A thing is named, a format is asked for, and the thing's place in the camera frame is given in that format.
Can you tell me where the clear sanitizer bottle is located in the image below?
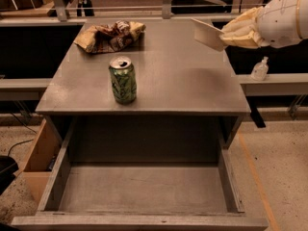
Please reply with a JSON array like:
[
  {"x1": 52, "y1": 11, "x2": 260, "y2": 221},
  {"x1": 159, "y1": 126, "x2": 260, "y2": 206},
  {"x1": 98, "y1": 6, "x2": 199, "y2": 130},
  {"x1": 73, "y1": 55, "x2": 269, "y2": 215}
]
[{"x1": 250, "y1": 57, "x2": 269, "y2": 81}]

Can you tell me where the green soda can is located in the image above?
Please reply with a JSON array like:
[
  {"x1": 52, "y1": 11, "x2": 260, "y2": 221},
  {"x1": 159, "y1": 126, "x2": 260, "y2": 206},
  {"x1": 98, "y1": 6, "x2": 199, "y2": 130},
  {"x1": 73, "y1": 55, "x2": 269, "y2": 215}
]
[{"x1": 109, "y1": 56, "x2": 137, "y2": 104}]

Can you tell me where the grey side bench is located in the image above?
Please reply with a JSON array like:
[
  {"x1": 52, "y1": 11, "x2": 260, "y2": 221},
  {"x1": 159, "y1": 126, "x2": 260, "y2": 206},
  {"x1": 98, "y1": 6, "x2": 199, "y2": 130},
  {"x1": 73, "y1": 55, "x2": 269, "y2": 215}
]
[{"x1": 238, "y1": 73, "x2": 308, "y2": 96}]

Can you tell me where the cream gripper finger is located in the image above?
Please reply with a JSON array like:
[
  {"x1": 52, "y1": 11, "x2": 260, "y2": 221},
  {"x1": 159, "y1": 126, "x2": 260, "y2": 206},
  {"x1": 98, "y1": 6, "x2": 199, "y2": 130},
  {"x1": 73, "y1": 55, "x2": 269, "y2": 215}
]
[
  {"x1": 222, "y1": 7, "x2": 263, "y2": 37},
  {"x1": 219, "y1": 31, "x2": 264, "y2": 49}
]

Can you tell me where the crumpled chip bag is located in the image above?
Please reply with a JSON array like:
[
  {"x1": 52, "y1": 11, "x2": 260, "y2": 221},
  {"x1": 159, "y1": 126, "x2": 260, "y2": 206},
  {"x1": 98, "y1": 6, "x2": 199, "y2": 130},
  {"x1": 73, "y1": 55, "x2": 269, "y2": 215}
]
[{"x1": 74, "y1": 20, "x2": 146, "y2": 54}]

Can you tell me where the grey open drawer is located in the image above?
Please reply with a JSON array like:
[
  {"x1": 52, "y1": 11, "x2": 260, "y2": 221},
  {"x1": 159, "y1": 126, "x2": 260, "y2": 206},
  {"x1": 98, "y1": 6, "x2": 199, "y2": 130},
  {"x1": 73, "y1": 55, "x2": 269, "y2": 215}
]
[{"x1": 13, "y1": 115, "x2": 268, "y2": 231}]

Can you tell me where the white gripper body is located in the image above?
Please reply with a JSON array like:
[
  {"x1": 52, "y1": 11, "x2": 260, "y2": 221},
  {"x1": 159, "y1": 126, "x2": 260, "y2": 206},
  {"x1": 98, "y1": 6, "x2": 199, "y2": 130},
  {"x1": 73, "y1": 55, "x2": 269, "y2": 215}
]
[{"x1": 257, "y1": 0, "x2": 303, "y2": 48}]

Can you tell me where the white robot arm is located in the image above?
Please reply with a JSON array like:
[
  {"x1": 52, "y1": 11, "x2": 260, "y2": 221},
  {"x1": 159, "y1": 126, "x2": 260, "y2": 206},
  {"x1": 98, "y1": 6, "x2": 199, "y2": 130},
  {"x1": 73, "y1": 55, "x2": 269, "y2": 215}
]
[{"x1": 219, "y1": 0, "x2": 308, "y2": 49}]

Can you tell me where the black floor cable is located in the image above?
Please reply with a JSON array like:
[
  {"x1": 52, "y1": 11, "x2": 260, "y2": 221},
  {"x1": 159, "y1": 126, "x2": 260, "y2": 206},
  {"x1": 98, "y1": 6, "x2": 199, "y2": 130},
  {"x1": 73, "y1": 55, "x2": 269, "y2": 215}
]
[{"x1": 7, "y1": 113, "x2": 39, "y2": 157}]

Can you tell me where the cardboard box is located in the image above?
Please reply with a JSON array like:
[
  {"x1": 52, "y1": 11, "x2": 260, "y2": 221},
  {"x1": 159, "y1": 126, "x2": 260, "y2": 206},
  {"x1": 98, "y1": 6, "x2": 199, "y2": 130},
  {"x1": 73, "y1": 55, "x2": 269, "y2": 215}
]
[{"x1": 23, "y1": 119, "x2": 61, "y2": 203}]

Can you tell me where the white paper bowl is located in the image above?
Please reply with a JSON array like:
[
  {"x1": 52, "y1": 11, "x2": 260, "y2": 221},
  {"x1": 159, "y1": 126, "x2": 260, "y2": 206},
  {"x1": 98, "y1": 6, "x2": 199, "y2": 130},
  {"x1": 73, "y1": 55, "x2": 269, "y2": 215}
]
[{"x1": 192, "y1": 18, "x2": 226, "y2": 52}]

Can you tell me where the metal railing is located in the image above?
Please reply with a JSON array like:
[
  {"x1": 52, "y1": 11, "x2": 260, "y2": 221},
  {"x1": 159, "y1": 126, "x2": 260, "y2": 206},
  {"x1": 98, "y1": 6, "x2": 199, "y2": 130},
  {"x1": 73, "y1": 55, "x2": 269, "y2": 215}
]
[{"x1": 0, "y1": 0, "x2": 266, "y2": 22}]

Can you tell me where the black chair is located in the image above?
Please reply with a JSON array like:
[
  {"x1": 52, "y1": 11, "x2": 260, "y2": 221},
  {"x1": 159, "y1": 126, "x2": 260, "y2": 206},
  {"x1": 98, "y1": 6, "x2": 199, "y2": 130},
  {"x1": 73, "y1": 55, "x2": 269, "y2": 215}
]
[{"x1": 0, "y1": 156, "x2": 18, "y2": 195}]

